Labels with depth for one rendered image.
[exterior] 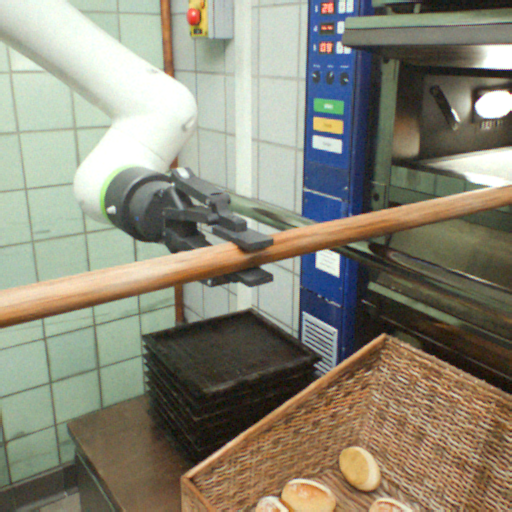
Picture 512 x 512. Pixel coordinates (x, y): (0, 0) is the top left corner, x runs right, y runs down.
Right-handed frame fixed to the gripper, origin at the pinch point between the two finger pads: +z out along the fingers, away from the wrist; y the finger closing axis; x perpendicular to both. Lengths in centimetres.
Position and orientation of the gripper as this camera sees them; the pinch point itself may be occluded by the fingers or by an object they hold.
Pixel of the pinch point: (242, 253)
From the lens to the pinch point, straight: 60.2
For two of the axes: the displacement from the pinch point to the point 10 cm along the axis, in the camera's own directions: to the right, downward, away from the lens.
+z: 5.6, 2.8, -7.8
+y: -0.1, 9.4, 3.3
